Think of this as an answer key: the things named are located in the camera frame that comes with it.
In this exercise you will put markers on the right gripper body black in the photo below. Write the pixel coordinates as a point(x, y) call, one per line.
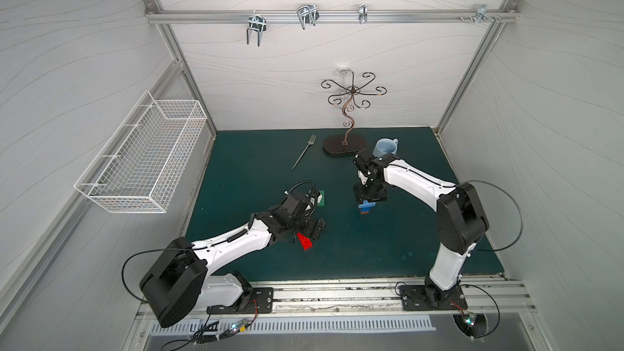
point(368, 192)

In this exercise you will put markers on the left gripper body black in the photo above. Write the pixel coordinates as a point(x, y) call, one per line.
point(311, 228)

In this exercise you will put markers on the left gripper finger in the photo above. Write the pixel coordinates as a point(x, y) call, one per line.
point(319, 227)
point(308, 228)

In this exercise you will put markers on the red long lego brick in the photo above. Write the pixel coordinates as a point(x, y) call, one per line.
point(305, 242)

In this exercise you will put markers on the green long lego brick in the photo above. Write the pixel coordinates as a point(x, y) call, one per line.
point(321, 198)

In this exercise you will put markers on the light blue long lego brick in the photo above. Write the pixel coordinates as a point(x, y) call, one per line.
point(366, 204)

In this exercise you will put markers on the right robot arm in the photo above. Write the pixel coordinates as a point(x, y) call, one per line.
point(461, 222)

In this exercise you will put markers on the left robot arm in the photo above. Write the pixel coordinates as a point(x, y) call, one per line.
point(184, 276)

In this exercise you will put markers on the light blue mug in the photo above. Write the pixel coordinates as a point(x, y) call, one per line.
point(385, 146)

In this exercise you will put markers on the brown metal mug tree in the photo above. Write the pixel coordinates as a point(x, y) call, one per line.
point(349, 98)

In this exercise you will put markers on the green table mat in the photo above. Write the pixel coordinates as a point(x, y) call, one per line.
point(250, 171)

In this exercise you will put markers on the silver metal fork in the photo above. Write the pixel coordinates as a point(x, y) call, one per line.
point(309, 144)

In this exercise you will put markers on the white vent strip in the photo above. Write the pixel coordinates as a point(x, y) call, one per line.
point(304, 325)

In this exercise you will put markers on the small metal hook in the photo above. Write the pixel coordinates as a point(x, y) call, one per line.
point(362, 14)

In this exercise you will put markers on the metal double hook middle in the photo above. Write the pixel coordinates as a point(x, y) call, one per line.
point(307, 15)

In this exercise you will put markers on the metal double hook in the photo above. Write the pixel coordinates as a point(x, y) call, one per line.
point(256, 26)
point(307, 15)

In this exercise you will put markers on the metal double hook left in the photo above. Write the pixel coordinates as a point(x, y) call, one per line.
point(256, 26)

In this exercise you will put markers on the metal hook right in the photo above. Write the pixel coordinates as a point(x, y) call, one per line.
point(481, 15)

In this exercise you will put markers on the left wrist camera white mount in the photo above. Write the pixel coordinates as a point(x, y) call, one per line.
point(314, 198)

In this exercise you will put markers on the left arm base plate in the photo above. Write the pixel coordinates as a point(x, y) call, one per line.
point(258, 300)

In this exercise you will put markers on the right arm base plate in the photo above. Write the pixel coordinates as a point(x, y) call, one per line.
point(427, 297)

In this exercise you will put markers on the aluminium top rail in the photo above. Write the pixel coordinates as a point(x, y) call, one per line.
point(330, 16)

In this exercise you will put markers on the white wire basket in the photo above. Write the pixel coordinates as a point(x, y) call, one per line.
point(140, 166)

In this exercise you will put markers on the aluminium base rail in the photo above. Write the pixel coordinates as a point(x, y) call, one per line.
point(381, 296)

